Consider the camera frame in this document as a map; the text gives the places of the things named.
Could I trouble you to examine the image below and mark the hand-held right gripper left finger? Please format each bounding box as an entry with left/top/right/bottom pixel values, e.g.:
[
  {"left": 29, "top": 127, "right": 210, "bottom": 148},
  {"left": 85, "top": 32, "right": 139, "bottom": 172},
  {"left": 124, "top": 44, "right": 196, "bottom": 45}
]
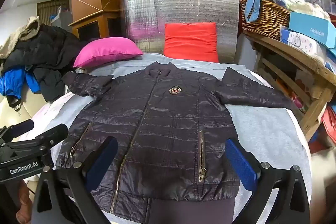
[{"left": 31, "top": 136, "right": 118, "bottom": 224}]

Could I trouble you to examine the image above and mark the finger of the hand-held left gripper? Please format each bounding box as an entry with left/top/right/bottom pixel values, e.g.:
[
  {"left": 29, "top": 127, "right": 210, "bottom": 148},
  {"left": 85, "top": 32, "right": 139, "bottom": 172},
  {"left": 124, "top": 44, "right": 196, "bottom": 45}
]
[
  {"left": 0, "top": 119, "right": 35, "bottom": 140},
  {"left": 36, "top": 123, "right": 69, "bottom": 146}
]

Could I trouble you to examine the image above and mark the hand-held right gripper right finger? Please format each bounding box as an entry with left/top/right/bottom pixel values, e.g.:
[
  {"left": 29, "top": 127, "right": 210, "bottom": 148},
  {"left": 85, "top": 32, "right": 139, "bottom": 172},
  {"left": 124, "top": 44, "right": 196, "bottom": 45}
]
[{"left": 225, "top": 138, "right": 311, "bottom": 224}]

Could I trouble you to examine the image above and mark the dark quilted jacket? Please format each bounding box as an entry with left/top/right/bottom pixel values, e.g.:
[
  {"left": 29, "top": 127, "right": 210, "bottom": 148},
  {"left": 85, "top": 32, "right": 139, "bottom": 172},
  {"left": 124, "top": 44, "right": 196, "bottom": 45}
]
[{"left": 56, "top": 61, "right": 294, "bottom": 214}]

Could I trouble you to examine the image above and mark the pile of black clothes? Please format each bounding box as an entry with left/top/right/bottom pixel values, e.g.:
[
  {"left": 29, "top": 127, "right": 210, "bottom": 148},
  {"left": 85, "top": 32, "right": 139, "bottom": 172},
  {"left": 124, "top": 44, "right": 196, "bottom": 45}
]
[{"left": 1, "top": 25, "right": 87, "bottom": 102}]

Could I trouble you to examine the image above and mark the person's left hand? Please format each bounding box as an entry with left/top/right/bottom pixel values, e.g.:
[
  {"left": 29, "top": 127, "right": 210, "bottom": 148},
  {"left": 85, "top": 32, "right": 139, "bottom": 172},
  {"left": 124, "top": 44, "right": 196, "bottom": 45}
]
[{"left": 16, "top": 182, "right": 34, "bottom": 224}]

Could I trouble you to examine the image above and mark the white bed cover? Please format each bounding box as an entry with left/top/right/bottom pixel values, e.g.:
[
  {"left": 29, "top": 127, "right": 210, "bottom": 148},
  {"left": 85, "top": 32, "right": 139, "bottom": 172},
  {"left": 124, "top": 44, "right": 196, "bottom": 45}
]
[{"left": 30, "top": 93, "right": 92, "bottom": 140}]

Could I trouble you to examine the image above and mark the grey bed sheet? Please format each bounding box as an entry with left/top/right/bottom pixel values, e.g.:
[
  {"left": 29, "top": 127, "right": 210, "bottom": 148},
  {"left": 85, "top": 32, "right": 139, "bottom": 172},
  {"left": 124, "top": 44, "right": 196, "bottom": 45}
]
[{"left": 30, "top": 52, "right": 313, "bottom": 224}]

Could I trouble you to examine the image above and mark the blue jacket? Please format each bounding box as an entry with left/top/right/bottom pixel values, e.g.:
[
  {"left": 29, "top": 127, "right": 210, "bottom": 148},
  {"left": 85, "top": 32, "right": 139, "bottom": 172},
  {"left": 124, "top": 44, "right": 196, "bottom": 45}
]
[{"left": 0, "top": 68, "right": 42, "bottom": 96}]

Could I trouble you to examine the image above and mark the beige fleece garment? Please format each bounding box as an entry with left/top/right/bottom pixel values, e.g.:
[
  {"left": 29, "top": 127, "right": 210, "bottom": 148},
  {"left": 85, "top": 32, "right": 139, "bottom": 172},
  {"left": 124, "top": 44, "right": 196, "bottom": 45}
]
[{"left": 0, "top": 17, "right": 41, "bottom": 60}]

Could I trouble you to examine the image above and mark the pink pillow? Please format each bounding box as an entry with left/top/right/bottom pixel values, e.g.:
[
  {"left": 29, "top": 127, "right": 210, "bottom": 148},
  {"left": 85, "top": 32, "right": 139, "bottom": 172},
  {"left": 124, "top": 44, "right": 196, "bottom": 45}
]
[{"left": 73, "top": 37, "right": 143, "bottom": 68}]

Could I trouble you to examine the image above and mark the wooden table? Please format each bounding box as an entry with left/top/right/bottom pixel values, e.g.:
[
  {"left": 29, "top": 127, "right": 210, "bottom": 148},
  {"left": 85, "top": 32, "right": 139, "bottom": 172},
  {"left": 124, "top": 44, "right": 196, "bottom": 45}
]
[{"left": 243, "top": 30, "right": 336, "bottom": 143}]

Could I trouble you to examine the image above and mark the red pillow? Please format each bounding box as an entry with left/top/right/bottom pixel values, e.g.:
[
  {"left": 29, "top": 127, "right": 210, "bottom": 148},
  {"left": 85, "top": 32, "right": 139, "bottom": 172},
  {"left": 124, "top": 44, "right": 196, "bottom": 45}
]
[{"left": 163, "top": 22, "right": 219, "bottom": 63}]

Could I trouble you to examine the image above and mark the white printed box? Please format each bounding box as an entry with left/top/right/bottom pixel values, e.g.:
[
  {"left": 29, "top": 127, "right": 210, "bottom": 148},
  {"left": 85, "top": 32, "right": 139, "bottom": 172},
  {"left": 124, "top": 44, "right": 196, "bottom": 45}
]
[{"left": 280, "top": 27, "right": 329, "bottom": 62}]

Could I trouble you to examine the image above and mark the wicker basket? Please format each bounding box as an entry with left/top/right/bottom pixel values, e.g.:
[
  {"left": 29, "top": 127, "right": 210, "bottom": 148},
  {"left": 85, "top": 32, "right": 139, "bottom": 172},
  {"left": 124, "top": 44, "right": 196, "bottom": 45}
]
[{"left": 240, "top": 0, "right": 290, "bottom": 40}]

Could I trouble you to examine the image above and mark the light blue cardboard box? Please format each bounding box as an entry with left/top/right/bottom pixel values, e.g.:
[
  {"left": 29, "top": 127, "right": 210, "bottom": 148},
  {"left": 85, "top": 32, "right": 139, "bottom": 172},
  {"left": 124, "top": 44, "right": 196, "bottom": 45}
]
[{"left": 289, "top": 12, "right": 336, "bottom": 49}]

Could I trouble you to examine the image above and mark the light blue cloth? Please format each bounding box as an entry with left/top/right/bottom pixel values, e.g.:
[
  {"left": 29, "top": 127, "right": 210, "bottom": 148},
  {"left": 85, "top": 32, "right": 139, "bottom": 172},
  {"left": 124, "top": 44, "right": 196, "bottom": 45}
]
[{"left": 247, "top": 0, "right": 274, "bottom": 22}]

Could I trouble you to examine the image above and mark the silver foil insulation mat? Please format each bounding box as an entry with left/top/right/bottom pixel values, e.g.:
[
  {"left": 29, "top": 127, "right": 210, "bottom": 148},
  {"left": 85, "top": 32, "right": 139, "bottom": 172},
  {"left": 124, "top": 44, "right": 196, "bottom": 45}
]
[{"left": 120, "top": 0, "right": 240, "bottom": 64}]

